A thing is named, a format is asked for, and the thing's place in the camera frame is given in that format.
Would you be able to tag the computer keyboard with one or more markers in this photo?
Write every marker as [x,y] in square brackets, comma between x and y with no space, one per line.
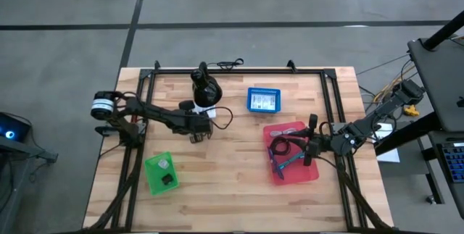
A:
[455,159]

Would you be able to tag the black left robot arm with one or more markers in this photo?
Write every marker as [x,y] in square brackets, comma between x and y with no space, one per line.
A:
[156,112]

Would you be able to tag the grey cart top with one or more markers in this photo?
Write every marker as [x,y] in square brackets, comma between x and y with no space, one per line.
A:
[442,82]

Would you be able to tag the black cube charger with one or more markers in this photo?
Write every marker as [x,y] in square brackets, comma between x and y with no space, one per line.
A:
[167,179]

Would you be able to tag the green plastic basket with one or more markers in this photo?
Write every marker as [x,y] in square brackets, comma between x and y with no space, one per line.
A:
[154,183]

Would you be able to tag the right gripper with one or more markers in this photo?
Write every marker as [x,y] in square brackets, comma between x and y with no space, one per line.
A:
[322,142]

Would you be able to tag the black aluminium frame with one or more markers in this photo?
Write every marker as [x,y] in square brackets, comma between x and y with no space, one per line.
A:
[253,71]

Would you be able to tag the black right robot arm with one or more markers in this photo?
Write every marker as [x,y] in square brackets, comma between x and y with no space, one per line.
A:
[366,127]

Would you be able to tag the black table clamp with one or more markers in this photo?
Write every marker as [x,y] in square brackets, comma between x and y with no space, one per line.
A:
[103,130]

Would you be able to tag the red plastic bin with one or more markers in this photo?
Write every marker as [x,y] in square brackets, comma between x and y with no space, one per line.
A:
[301,176]

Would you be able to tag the small clear plastic adapter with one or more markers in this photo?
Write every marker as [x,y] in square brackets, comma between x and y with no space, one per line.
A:
[164,164]

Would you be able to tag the black frame clamp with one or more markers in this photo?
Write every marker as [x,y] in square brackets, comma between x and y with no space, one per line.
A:
[291,64]
[157,64]

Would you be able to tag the blue plastic basket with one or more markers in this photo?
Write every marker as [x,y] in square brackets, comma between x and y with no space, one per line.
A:
[249,100]

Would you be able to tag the small white box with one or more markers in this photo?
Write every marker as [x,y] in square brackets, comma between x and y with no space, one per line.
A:
[212,112]

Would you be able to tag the black pole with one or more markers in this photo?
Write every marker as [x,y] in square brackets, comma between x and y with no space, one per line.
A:
[444,33]

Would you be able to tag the black gooseneck desk lamp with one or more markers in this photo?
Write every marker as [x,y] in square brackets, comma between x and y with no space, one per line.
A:
[206,94]

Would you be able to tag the black cart frame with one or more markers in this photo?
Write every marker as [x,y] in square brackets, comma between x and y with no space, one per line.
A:
[435,176]

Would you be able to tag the computer with blue light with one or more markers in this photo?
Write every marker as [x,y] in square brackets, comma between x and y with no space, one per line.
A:
[11,127]

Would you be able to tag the white paper sheet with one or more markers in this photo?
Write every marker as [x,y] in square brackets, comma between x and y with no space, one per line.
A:
[389,154]

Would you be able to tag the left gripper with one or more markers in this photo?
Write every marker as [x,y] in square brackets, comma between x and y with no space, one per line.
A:
[197,123]

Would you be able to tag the grey metal stand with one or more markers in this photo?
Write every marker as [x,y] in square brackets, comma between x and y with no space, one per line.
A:
[21,149]

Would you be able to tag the grey caster wheel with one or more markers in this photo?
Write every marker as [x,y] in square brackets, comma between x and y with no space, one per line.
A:
[430,200]

